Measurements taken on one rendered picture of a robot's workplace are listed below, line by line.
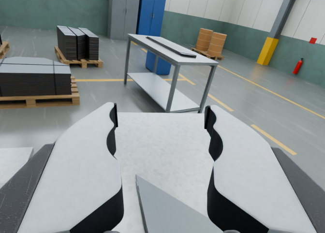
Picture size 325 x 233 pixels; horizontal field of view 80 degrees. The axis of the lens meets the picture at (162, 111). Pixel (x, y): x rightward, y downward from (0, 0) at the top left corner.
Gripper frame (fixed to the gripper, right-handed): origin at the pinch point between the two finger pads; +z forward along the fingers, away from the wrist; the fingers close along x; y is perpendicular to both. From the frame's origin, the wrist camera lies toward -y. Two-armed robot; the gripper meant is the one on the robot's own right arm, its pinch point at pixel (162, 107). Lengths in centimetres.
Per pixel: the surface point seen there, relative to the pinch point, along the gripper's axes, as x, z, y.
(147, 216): -1.2, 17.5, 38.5
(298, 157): 204, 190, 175
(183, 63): 35, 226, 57
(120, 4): -126, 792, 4
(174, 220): 5.3, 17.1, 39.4
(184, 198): 9, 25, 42
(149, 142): -1, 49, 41
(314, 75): 586, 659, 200
